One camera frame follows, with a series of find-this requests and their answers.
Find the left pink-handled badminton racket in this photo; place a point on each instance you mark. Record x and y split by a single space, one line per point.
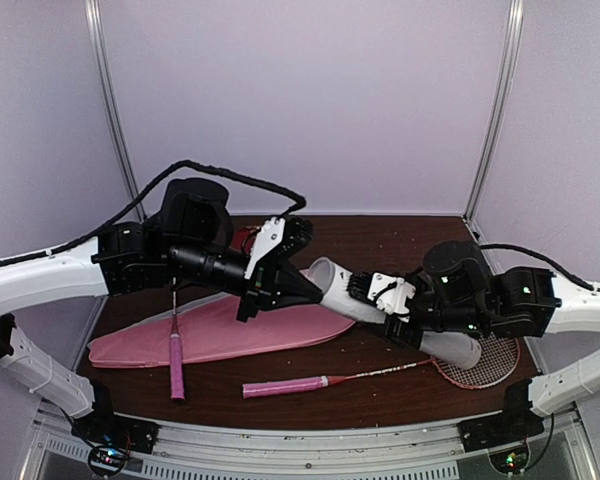
176 351

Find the aluminium corner post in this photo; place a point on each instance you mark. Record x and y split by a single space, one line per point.
508 63
97 38

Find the pink-handled badminton racket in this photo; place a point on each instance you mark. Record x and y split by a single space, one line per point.
176 351
499 359

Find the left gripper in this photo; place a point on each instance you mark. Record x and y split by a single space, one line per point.
277 283

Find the right pink-handled badminton racket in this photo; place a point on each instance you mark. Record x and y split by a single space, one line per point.
499 359

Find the red floral dish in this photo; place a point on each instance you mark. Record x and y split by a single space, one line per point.
244 237

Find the left aluminium corner post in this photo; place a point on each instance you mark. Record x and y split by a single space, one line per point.
97 38

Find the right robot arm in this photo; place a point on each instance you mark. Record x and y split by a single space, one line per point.
455 290

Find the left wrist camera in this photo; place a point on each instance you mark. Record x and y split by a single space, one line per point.
268 237

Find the front aluminium rail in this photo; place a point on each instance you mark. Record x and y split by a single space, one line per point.
431 450

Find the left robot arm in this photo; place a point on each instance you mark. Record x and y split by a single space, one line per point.
188 239

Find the right aluminium corner post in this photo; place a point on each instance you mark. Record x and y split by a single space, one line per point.
508 63

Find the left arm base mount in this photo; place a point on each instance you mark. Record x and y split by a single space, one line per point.
111 438

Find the pink racket bag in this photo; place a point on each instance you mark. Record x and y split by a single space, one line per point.
209 332

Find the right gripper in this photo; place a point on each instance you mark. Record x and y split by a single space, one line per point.
393 331

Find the white shuttlecock tube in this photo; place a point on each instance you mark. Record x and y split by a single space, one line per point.
456 349

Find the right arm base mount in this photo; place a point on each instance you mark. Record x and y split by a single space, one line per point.
507 432

